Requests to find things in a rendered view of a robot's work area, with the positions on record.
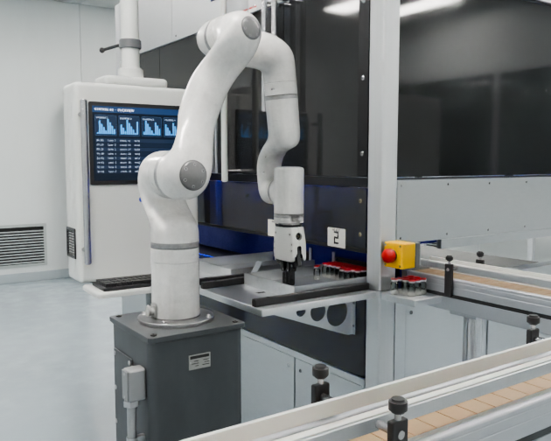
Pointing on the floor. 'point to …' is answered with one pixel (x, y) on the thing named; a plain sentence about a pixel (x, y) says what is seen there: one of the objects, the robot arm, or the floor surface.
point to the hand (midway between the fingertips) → (289, 278)
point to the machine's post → (381, 185)
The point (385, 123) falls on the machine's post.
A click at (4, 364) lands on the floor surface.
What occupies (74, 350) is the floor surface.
